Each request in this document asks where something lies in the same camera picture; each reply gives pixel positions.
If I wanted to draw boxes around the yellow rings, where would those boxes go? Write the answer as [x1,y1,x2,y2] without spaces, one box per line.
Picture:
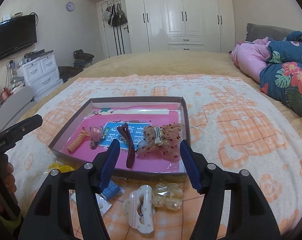
[47,161,76,174]

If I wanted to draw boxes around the earrings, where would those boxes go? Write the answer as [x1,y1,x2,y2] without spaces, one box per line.
[69,191,112,217]

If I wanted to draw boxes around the orange spiral hair tie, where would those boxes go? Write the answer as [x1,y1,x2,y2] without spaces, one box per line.
[66,129,89,153]

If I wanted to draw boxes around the blue small box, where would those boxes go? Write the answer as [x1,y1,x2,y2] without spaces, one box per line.
[101,180,122,200]

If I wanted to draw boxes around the pink fluffy hair clip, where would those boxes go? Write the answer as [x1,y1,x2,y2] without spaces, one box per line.
[89,126,104,150]

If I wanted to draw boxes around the clear pearl bow clip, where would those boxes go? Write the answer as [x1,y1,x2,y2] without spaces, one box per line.
[152,183,184,211]

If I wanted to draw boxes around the white claw hair clip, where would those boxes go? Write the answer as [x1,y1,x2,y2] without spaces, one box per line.
[123,185,154,234]

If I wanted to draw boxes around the dark maroon hair clip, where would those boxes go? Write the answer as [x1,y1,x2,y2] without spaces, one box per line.
[117,122,135,168]

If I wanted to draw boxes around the sheer red-dotted bow clip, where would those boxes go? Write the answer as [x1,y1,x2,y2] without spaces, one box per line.
[136,122,184,162]

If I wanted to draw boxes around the left hand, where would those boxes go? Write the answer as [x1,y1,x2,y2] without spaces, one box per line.
[0,163,17,212]

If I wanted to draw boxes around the grey sofa bench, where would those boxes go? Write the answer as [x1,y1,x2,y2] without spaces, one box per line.
[0,86,36,132]

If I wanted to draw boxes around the white drawer cabinet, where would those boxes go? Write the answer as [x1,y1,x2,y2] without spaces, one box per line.
[17,51,63,102]

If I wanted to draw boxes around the dark clothes pile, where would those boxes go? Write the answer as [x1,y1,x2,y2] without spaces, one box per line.
[58,66,83,83]

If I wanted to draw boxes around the stool with dark clothes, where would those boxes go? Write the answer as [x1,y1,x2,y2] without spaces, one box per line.
[73,49,95,68]

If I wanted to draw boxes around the shallow brown cardboard tray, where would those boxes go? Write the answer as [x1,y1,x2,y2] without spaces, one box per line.
[49,96,190,178]

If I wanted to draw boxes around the bed with tan cover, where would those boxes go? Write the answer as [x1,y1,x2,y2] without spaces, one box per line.
[8,51,302,233]

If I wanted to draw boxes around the blue floral quilt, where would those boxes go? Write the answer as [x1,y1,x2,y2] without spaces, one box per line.
[260,31,302,116]

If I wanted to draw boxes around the white door with bags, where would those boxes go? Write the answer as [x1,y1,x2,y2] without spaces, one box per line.
[96,0,132,58]

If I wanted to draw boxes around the grey headboard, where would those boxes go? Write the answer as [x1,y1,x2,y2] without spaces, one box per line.
[246,23,293,42]

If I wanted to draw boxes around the white built-in wardrobe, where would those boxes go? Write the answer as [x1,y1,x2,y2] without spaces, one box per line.
[92,0,235,53]

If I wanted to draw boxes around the black wall television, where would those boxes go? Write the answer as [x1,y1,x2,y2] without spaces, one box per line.
[0,14,37,60]

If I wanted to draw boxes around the purple wall clock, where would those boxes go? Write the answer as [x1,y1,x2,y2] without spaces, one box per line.
[66,2,75,12]

